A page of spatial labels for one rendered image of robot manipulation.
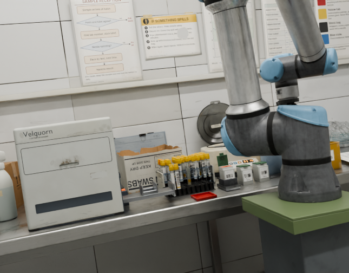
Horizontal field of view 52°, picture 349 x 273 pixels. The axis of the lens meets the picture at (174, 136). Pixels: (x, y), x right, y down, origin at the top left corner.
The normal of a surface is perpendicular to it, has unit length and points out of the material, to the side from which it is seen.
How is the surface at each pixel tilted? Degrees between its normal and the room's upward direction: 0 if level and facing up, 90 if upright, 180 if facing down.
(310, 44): 137
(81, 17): 95
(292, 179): 71
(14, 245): 90
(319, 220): 90
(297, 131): 88
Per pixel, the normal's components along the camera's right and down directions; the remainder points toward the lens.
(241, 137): -0.58, 0.27
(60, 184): 0.25, 0.01
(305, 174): -0.38, -0.23
